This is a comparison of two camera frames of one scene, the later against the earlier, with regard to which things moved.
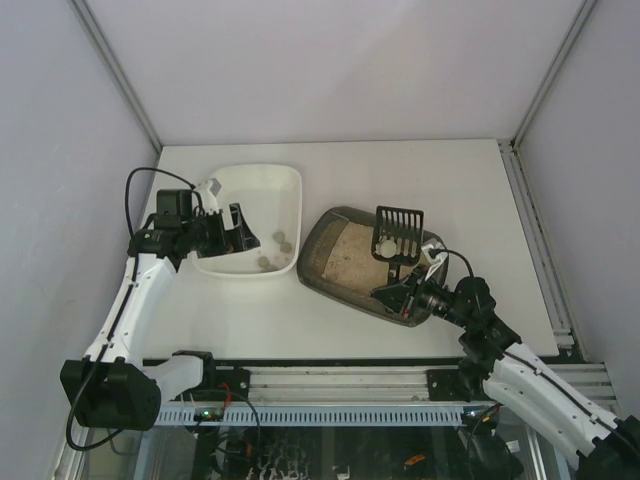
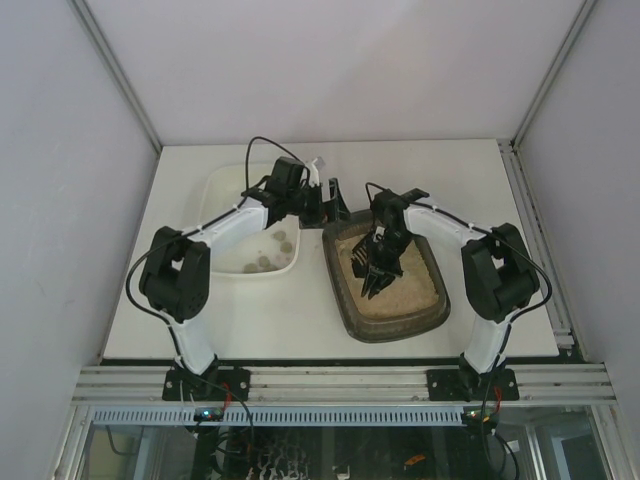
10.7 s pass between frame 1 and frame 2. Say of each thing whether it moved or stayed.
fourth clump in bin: stayed
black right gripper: moved
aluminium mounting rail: stayed
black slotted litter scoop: moved
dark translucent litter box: moved
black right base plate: stayed
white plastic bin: stayed
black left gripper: moved
